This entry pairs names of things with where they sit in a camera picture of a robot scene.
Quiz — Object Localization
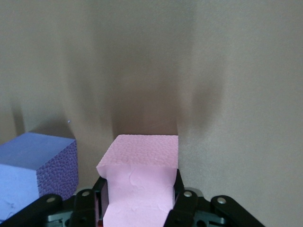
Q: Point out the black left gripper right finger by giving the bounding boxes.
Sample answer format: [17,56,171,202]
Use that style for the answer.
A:
[165,169,264,227]

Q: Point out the purple foam cube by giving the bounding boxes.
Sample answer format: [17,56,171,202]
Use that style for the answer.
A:
[0,132,79,224]

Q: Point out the pink foam cube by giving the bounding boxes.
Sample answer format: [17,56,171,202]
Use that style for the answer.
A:
[96,134,179,227]

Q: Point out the large table cover mat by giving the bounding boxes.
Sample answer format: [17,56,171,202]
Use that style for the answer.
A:
[0,0,303,227]

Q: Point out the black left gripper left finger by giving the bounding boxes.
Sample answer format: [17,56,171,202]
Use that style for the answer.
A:
[0,176,107,227]

